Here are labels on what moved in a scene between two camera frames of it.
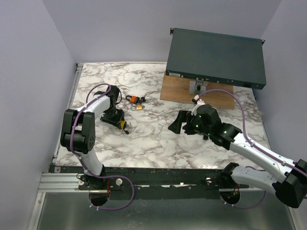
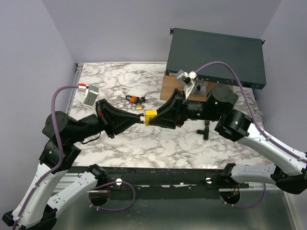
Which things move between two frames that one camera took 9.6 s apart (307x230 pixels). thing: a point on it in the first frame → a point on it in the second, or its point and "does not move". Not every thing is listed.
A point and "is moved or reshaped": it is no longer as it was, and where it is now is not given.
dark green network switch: [217, 58] does not move
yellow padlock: [122, 122] is moved or reshaped
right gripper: [184, 116] → [170, 119]
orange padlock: [132, 98] does not move
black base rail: [152, 183] does not move
